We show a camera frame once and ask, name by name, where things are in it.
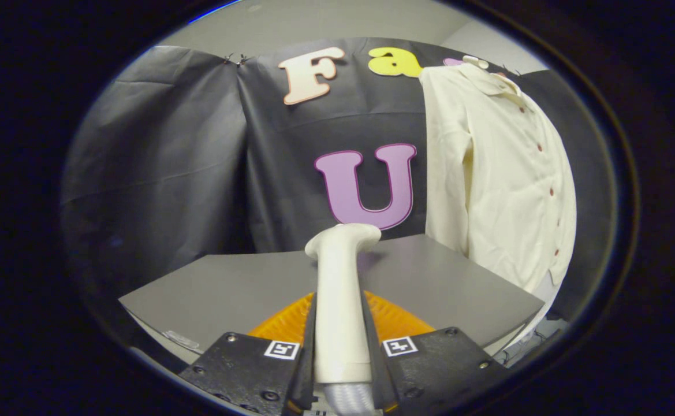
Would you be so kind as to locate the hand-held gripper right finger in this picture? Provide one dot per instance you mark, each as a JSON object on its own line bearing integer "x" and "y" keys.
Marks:
{"x": 435, "y": 364}

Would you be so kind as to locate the black binder clip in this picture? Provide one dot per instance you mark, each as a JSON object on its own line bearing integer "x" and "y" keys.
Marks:
{"x": 234, "y": 58}

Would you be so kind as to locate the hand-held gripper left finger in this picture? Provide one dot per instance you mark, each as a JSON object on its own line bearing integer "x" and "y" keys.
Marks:
{"x": 245, "y": 370}

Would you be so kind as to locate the white inner garment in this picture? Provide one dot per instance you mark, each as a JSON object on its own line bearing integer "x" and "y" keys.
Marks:
{"x": 545, "y": 294}

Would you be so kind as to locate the cream button-up shirt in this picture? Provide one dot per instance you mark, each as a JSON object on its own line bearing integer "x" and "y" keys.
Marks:
{"x": 499, "y": 173}

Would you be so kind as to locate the black backdrop cloth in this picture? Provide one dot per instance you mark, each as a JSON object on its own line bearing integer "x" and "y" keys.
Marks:
{"x": 152, "y": 173}

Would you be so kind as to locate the grey cabinet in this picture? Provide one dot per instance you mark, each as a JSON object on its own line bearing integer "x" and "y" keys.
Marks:
{"x": 227, "y": 289}

